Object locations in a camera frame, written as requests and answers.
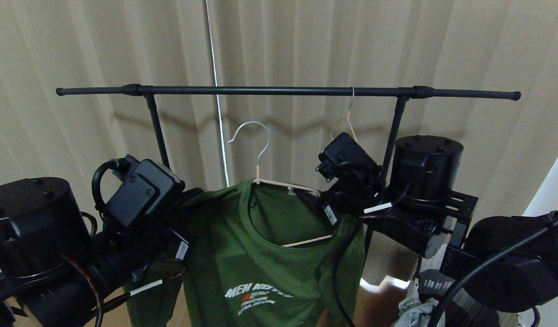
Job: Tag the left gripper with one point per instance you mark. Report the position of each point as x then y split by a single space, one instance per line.
151 256

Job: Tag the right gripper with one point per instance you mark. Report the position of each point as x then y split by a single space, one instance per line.
351 204

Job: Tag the pink clothes hanger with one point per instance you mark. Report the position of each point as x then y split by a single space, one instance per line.
260 154
349 109

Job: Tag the green printed T-shirt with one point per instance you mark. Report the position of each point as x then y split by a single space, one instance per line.
260 263

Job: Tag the pale grey shorts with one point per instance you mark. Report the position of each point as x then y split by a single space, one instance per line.
417 313

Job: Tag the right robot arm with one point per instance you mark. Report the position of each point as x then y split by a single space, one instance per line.
426 168

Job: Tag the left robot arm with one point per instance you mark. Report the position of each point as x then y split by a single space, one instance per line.
33 222

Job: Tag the black clothes rack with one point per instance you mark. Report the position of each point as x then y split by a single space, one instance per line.
283 91

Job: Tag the beige curtain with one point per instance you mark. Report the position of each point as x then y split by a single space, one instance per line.
306 41

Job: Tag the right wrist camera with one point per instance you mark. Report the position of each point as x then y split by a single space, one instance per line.
347 156

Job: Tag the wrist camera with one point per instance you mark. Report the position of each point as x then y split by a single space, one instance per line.
347 156
142 195

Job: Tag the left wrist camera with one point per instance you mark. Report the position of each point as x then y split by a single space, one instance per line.
142 195

